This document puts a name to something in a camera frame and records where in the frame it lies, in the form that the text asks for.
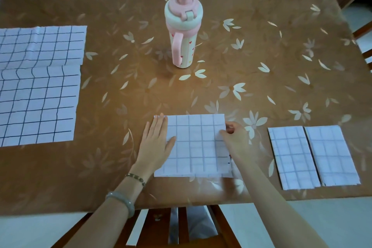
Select wooden dining chair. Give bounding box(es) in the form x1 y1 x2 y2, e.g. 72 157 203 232
67 205 242 248
352 21 372 72

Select pale jade bangle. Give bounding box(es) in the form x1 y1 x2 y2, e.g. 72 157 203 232
105 191 136 219

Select white black-grid napkin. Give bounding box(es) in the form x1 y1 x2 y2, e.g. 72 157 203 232
0 25 88 147
153 114 233 179
303 125 361 187
267 126 321 191

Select person's left forearm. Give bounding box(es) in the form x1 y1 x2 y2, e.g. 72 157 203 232
65 165 152 248

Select person's grey trousers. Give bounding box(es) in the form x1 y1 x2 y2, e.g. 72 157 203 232
168 205 217 244

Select dark beaded bracelet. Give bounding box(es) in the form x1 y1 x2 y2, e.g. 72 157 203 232
125 172 146 187

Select person's right hand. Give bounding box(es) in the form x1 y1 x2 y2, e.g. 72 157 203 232
219 121 258 167

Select cream bottle with pink lid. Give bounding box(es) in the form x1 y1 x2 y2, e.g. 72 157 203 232
164 0 204 69

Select brown floral wooden table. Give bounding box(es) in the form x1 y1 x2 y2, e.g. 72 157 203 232
0 0 372 216

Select person's left hand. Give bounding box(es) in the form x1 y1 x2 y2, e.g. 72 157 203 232
132 113 177 177

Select person's right forearm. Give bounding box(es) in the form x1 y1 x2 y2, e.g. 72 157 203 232
232 156 329 248

